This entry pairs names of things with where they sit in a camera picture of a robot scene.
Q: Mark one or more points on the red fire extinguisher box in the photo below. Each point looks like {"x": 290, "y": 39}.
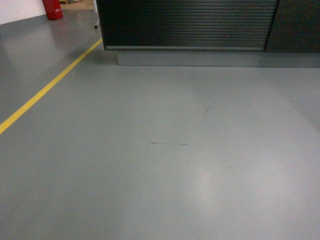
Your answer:
{"x": 53, "y": 9}

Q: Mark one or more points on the white rolling partition panel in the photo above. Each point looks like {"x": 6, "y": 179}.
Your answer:
{"x": 97, "y": 24}

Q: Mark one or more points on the black checkout counter cabinet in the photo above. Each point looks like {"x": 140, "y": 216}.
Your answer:
{"x": 212, "y": 33}

